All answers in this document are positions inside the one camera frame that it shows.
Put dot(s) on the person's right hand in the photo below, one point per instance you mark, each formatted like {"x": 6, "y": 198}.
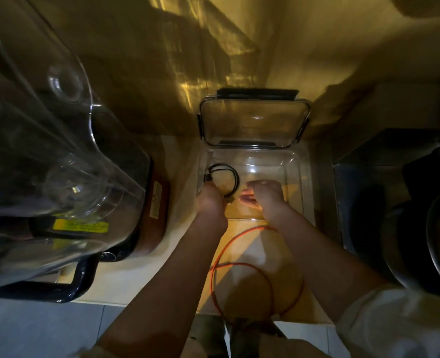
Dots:
{"x": 270, "y": 195}

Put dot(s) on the clear plastic storage box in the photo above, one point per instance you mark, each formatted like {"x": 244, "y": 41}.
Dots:
{"x": 268, "y": 165}

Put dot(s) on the dark blender base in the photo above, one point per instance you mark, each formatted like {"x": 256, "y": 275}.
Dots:
{"x": 151, "y": 205}

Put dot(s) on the person's left forearm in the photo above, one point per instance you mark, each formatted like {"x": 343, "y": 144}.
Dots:
{"x": 175, "y": 287}

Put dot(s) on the person's right forearm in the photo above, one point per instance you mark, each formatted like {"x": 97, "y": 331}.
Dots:
{"x": 317, "y": 257}

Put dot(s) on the person's right fingers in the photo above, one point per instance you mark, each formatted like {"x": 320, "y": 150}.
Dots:
{"x": 249, "y": 199}

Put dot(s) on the clear box lid black clasps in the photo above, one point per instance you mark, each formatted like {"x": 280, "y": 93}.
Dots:
{"x": 253, "y": 121}

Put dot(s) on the person's left hand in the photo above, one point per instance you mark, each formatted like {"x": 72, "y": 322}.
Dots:
{"x": 209, "y": 203}

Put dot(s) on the person's white shirt sleeve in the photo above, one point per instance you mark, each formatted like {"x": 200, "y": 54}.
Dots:
{"x": 399, "y": 324}

